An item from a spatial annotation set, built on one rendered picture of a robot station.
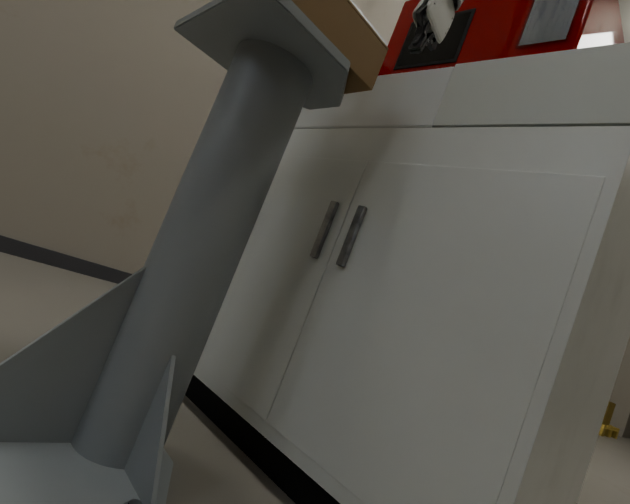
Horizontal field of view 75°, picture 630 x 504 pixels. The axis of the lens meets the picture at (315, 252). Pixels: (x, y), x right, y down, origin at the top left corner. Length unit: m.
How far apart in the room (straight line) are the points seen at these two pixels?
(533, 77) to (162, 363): 0.83
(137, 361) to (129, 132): 2.08
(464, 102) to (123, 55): 2.18
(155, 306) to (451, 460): 0.54
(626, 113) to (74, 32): 2.48
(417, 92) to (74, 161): 2.05
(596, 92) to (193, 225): 0.70
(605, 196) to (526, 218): 0.11
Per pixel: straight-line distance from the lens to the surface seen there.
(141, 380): 0.78
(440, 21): 1.20
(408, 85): 1.02
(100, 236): 2.71
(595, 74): 0.86
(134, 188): 2.73
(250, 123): 0.77
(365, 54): 0.87
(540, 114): 0.84
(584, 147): 0.79
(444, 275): 0.76
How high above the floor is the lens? 0.42
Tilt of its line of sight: 5 degrees up
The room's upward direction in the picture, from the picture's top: 21 degrees clockwise
